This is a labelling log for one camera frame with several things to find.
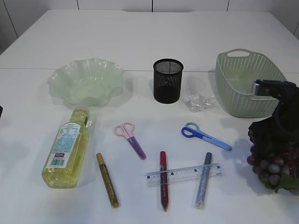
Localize blue scissors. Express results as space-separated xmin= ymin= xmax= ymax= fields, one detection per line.
xmin=181 ymin=122 xmax=232 ymax=151

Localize clear plastic ruler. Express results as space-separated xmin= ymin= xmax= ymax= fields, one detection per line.
xmin=145 ymin=163 xmax=223 ymax=187

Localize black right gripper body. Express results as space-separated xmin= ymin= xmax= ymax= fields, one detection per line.
xmin=248 ymin=80 xmax=299 ymax=161

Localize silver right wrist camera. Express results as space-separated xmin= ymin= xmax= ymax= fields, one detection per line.
xmin=252 ymin=79 xmax=272 ymax=96

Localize gold glitter pen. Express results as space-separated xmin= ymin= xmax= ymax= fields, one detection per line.
xmin=96 ymin=153 xmax=120 ymax=208

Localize silver blue glitter pen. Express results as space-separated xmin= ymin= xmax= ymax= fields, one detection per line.
xmin=194 ymin=152 xmax=212 ymax=210

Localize green woven plastic basket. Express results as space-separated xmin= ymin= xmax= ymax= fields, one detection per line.
xmin=215 ymin=49 xmax=287 ymax=118

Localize pink purple scissors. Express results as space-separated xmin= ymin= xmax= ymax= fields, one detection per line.
xmin=114 ymin=122 xmax=146 ymax=160

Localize red glitter pen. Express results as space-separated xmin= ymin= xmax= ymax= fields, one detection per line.
xmin=160 ymin=151 xmax=169 ymax=212

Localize black mesh pen holder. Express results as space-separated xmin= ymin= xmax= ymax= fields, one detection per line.
xmin=153 ymin=58 xmax=184 ymax=104

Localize purple grape bunch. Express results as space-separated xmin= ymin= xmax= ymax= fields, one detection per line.
xmin=247 ymin=133 xmax=299 ymax=192

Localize clear plastic sheet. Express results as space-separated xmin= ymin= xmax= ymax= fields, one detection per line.
xmin=181 ymin=93 xmax=217 ymax=112

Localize yellow tea drink bottle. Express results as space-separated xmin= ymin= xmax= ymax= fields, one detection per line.
xmin=42 ymin=105 xmax=90 ymax=189

